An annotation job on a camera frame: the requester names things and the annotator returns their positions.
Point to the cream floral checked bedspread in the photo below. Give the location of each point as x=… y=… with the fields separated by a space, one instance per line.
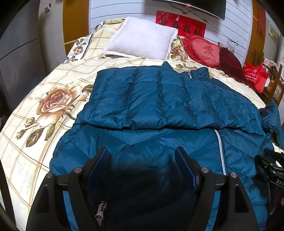
x=34 y=128

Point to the wooden chair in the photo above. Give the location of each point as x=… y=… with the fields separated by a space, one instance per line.
x=274 y=91

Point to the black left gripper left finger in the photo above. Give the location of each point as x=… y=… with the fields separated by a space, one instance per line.
x=48 y=211

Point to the teal blue puffer jacket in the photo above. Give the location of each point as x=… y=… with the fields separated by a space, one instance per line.
x=141 y=115

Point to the red banner with black characters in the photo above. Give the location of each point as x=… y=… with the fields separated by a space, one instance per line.
x=184 y=25

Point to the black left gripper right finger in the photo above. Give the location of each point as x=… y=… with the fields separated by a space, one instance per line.
x=235 y=211

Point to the red heart-shaped cushion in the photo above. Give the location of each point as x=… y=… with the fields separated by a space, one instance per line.
x=201 y=50

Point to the white square pillow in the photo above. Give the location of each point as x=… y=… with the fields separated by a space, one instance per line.
x=141 y=38

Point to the white slatted headboard panel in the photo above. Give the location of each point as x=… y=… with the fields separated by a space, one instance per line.
x=234 y=30

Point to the dark red velvet cushion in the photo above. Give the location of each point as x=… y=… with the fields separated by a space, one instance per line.
x=231 y=66

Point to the black wall television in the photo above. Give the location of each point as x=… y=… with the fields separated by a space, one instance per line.
x=215 y=8

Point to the red shopping bag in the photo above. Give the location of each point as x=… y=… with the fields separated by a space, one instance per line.
x=256 y=77

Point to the grey wardrobe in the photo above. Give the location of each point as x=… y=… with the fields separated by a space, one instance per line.
x=22 y=65

